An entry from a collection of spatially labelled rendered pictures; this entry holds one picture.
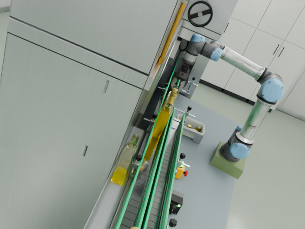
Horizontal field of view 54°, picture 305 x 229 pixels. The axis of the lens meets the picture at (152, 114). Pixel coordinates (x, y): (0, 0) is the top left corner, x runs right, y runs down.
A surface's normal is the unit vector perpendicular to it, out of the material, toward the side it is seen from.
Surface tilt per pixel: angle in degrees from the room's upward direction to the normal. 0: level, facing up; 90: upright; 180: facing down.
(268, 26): 90
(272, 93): 85
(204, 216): 0
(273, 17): 90
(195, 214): 0
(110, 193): 0
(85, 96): 90
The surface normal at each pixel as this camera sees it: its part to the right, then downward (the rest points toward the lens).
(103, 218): 0.35, -0.82
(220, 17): -0.17, 0.43
